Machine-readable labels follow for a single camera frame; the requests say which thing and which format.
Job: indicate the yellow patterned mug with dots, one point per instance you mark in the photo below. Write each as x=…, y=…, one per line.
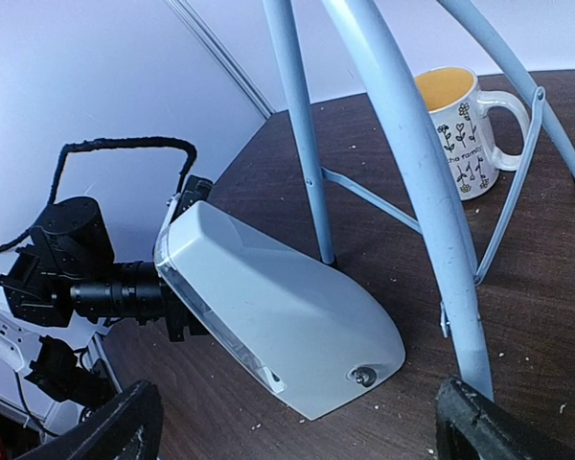
x=459, y=110

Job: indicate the white tripod stand pole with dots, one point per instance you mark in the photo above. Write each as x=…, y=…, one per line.
x=438, y=214

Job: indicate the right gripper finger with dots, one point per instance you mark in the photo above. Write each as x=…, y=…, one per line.
x=470, y=426

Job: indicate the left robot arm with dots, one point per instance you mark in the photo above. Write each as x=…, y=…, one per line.
x=59, y=295

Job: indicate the white metronome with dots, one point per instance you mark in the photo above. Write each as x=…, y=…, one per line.
x=309, y=334

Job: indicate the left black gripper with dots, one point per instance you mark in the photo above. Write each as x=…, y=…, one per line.
x=130, y=425

